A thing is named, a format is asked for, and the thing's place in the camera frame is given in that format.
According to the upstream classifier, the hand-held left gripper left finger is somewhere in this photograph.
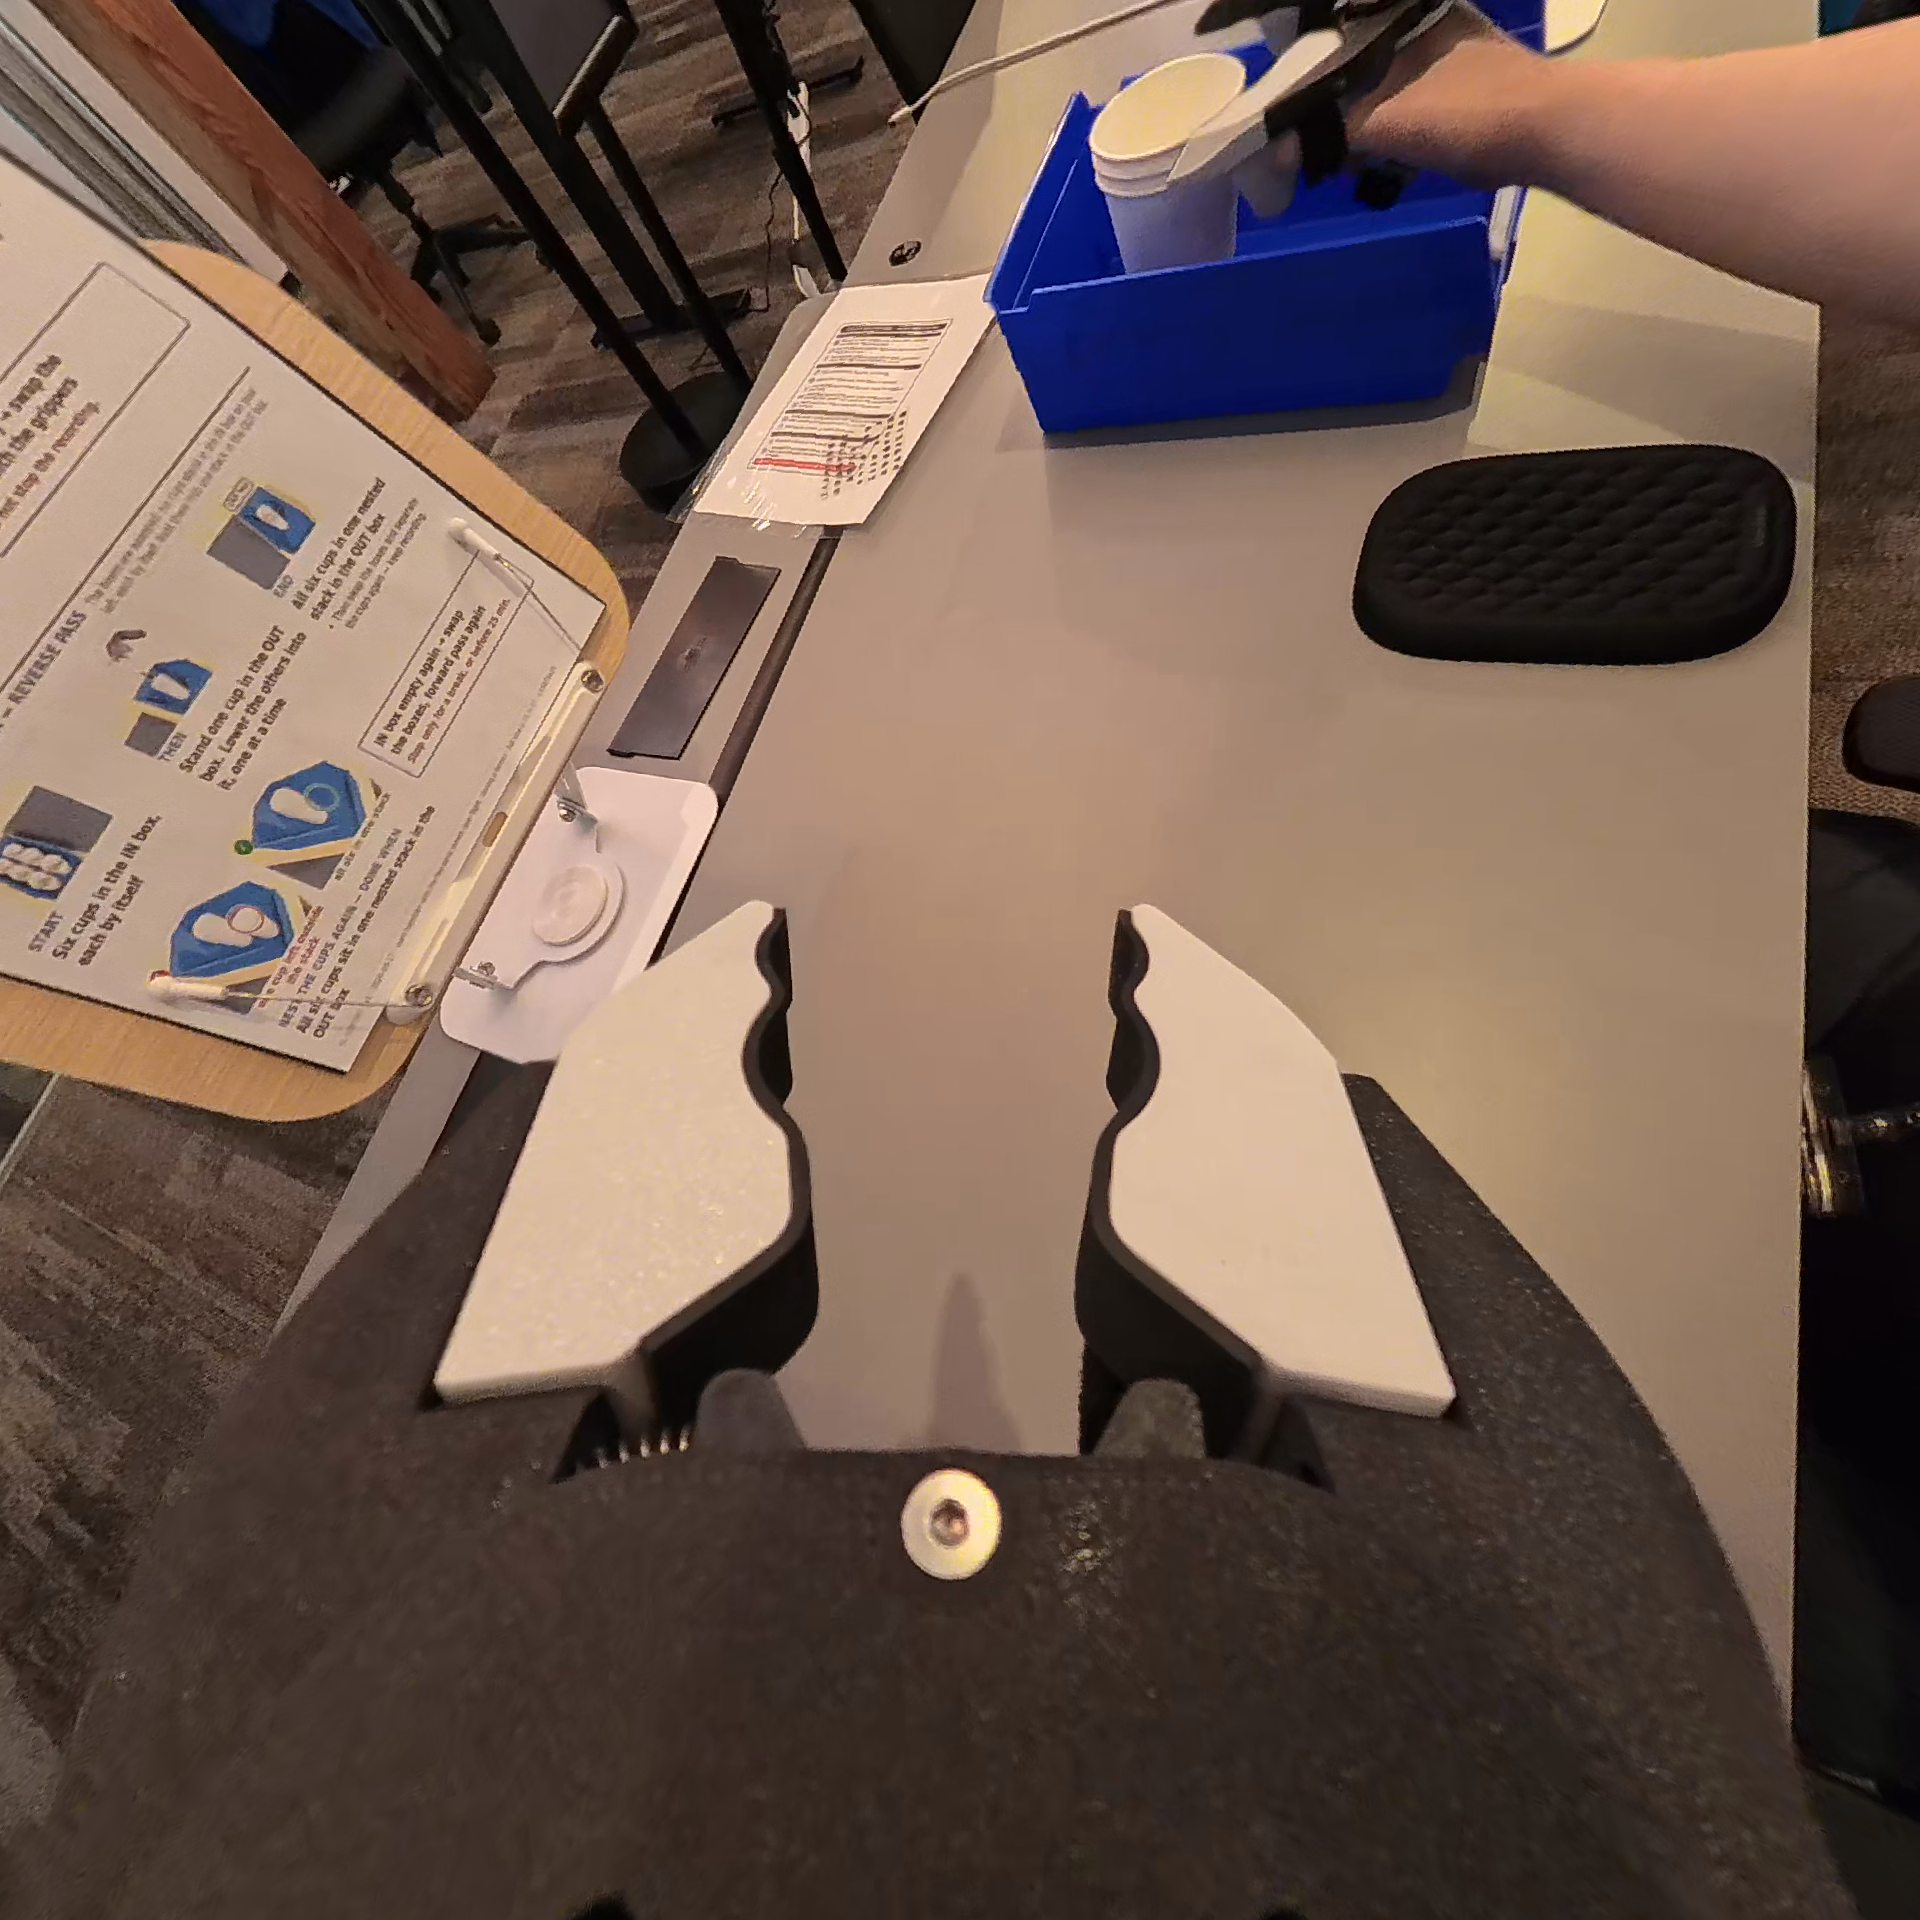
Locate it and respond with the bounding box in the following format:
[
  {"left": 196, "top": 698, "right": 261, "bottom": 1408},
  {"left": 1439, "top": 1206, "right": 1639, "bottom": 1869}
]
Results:
[{"left": 435, "top": 900, "right": 819, "bottom": 1448}]

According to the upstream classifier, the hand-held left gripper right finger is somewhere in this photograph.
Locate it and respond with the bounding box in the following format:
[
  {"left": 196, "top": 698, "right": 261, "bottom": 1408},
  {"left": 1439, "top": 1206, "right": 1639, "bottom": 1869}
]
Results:
[{"left": 1076, "top": 903, "right": 1460, "bottom": 1464}]

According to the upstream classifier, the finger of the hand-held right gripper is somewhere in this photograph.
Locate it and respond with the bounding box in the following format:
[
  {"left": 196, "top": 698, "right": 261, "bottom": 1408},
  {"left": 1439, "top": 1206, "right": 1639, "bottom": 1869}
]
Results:
[{"left": 1170, "top": 29, "right": 1355, "bottom": 186}]

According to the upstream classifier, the person's right hand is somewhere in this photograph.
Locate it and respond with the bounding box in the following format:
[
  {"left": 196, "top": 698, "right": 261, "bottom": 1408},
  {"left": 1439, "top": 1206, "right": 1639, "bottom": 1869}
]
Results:
[{"left": 1344, "top": 37, "right": 1520, "bottom": 195}]

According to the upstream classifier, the instruction sheet on stand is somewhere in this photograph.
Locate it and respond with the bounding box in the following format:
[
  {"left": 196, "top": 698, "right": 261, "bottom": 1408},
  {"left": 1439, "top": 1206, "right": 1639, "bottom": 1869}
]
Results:
[{"left": 397, "top": 667, "right": 607, "bottom": 1023}]

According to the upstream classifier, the instruction board on wood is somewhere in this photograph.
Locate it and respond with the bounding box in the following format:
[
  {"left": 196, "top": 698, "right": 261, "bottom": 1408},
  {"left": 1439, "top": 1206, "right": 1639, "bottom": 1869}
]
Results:
[{"left": 0, "top": 245, "right": 634, "bottom": 1123}]

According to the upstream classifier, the laminated instruction sheet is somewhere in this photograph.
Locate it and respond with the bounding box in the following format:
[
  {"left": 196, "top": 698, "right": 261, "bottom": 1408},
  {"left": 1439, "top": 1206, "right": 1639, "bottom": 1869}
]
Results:
[{"left": 691, "top": 274, "right": 995, "bottom": 530}]

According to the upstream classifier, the black quilted mouse pad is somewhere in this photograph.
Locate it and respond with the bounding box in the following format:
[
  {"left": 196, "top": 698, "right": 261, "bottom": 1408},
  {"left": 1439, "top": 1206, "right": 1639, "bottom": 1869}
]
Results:
[{"left": 1352, "top": 443, "right": 1798, "bottom": 664}]

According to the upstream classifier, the black flat plate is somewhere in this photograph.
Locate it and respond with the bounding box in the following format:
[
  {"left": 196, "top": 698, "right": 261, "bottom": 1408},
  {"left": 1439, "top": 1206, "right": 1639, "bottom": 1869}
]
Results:
[{"left": 607, "top": 557, "right": 783, "bottom": 759}]

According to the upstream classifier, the black round stand base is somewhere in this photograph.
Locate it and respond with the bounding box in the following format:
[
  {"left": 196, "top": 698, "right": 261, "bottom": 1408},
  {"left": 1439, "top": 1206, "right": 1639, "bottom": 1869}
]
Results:
[{"left": 621, "top": 374, "right": 752, "bottom": 512}]

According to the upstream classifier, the printed document sheet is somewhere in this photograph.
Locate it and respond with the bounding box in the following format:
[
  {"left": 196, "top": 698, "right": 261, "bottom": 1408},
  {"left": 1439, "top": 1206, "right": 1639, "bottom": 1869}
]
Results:
[{"left": 0, "top": 158, "right": 607, "bottom": 1074}]

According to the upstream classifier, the black office chair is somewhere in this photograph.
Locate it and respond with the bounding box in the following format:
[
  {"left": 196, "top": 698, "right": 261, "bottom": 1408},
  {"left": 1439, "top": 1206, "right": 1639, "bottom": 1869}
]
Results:
[{"left": 286, "top": 46, "right": 504, "bottom": 347}]

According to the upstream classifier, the brown wooden cabinet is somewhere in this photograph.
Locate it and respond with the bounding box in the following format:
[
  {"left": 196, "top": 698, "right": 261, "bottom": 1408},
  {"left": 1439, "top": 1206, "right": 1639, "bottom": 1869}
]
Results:
[{"left": 30, "top": 0, "right": 496, "bottom": 423}]

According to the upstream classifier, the white cable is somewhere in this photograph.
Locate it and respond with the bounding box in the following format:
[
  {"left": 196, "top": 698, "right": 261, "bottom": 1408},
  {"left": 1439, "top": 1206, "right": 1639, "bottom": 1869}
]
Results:
[{"left": 891, "top": 0, "right": 1203, "bottom": 122}]

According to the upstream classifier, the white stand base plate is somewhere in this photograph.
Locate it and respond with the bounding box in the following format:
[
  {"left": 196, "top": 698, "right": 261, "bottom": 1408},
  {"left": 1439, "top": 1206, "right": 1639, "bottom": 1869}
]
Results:
[{"left": 438, "top": 768, "right": 719, "bottom": 1066}]

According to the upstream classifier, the black metal stand frame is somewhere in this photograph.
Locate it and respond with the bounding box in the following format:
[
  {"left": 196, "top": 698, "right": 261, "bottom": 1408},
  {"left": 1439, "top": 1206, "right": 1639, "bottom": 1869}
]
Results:
[{"left": 358, "top": 0, "right": 848, "bottom": 407}]

